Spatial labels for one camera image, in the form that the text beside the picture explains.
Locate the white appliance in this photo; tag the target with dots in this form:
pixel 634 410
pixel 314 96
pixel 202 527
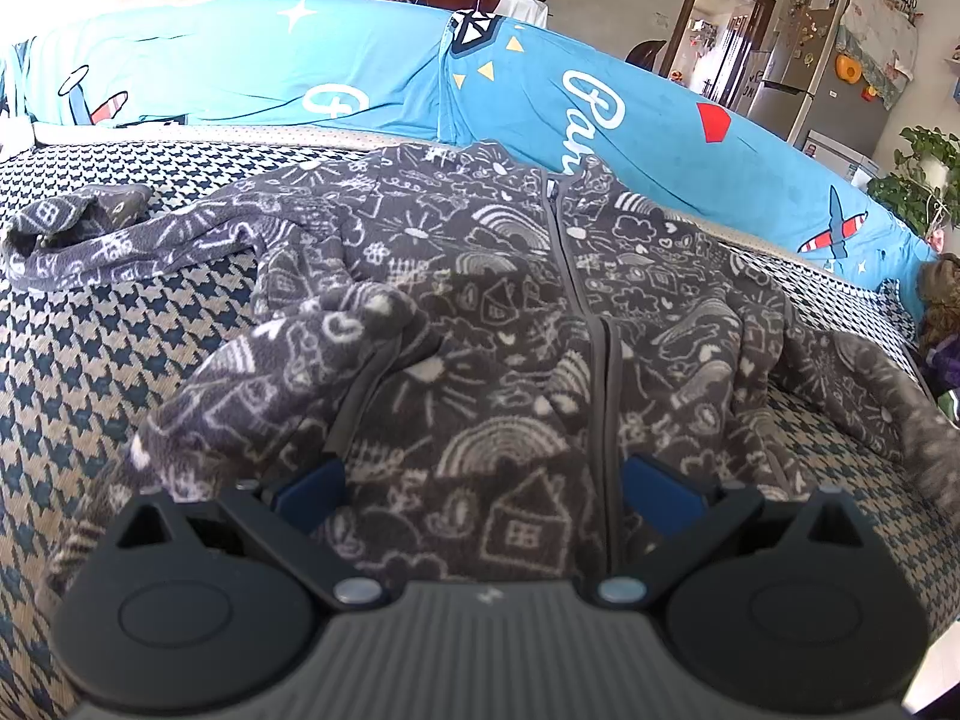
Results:
pixel 840 157

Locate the silver fridge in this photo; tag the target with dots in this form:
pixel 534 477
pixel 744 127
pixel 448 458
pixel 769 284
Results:
pixel 817 97

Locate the table with white tablecloth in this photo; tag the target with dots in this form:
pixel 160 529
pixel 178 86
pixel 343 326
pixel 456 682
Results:
pixel 525 9

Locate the floral cloth over fridge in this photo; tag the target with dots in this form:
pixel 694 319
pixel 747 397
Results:
pixel 885 37

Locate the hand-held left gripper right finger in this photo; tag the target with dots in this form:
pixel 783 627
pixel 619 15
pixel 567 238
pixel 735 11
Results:
pixel 660 491

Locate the brown door frame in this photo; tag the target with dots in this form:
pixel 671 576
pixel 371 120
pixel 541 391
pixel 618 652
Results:
pixel 690 7

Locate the grey patterned fleece jacket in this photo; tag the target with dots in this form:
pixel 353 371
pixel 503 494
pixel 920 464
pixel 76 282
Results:
pixel 487 315

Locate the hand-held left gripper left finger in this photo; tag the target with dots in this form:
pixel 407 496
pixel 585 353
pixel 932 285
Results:
pixel 311 491

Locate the blue printed sofa cover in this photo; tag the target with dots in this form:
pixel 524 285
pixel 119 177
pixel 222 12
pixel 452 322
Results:
pixel 225 60

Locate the brown fuzzy garment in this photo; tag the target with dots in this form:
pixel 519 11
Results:
pixel 943 307

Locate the houndstooth sofa cushion cover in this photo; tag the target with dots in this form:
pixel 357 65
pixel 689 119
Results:
pixel 90 330

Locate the leafy green houseplant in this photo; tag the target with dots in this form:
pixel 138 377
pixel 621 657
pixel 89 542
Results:
pixel 919 180

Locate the dark chair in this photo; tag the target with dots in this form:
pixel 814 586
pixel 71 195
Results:
pixel 646 56

